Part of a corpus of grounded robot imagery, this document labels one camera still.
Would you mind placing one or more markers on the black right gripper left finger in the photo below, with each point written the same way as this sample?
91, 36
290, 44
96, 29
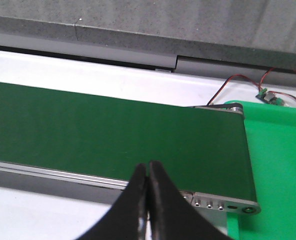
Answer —
127, 217

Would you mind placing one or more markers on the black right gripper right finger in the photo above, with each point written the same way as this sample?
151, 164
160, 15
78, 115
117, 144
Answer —
171, 216

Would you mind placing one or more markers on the green conveyor belt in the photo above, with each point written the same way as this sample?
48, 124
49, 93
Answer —
203, 150

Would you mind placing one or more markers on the green plastic bin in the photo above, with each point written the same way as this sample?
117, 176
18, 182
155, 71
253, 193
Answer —
271, 135

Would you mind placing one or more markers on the small green circuit board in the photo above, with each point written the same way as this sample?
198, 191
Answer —
268, 97

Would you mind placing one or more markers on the grey speckled stone counter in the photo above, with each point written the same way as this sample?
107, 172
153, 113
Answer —
213, 38

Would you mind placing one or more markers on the aluminium conveyor frame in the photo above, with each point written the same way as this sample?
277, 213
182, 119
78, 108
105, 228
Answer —
59, 182

